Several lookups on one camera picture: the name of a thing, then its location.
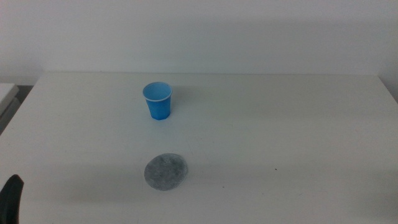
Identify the grey round cup mat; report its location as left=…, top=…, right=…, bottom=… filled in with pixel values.
left=144, top=152, right=188, bottom=192

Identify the blue plastic cup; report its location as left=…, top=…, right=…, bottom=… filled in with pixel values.
left=142, top=82, right=174, bottom=121

